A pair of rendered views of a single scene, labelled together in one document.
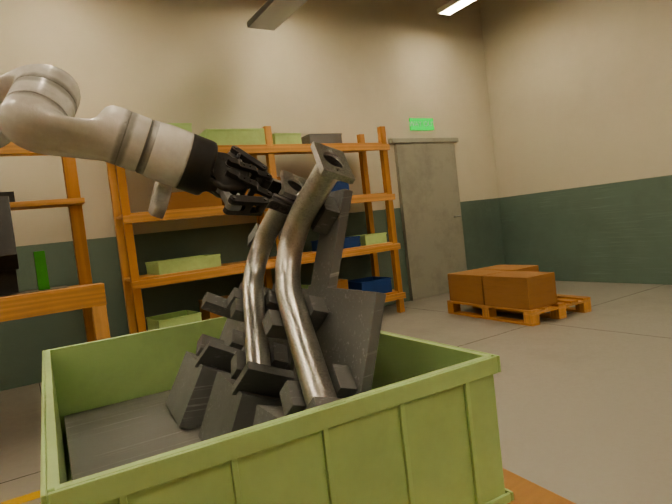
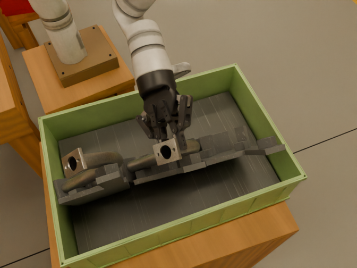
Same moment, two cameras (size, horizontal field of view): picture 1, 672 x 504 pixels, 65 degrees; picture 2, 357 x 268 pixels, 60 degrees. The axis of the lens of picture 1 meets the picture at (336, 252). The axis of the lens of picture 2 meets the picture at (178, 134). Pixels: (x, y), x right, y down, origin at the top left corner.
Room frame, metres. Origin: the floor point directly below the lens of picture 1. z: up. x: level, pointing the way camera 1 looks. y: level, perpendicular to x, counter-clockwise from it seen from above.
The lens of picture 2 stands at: (0.80, -0.22, 1.68)
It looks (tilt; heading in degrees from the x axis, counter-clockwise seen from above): 59 degrees down; 99
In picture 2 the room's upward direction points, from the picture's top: straight up
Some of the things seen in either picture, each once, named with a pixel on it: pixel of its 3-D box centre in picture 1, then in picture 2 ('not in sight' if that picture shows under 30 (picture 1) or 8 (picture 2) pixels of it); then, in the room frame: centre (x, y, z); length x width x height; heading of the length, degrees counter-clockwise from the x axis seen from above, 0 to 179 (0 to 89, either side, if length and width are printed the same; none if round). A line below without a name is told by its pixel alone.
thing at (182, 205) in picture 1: (271, 232); not in sight; (5.59, 0.66, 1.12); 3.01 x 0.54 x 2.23; 121
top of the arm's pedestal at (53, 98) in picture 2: not in sight; (77, 68); (0.30, 0.51, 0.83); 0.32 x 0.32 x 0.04; 38
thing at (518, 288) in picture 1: (513, 291); not in sight; (5.41, -1.79, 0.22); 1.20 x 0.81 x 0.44; 26
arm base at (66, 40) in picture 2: not in sight; (64, 35); (0.30, 0.52, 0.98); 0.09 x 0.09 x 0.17; 40
